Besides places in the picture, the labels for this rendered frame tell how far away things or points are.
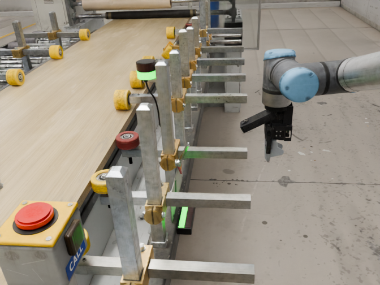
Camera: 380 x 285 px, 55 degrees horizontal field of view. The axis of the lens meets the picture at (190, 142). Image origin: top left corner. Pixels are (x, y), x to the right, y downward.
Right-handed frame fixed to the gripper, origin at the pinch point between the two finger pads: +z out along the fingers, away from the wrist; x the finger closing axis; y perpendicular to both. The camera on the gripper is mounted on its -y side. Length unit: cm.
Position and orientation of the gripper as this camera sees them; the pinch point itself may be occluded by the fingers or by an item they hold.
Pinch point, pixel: (266, 158)
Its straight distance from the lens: 127.8
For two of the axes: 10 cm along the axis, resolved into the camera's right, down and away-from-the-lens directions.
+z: 0.5, 8.8, 4.7
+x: 1.1, -4.8, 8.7
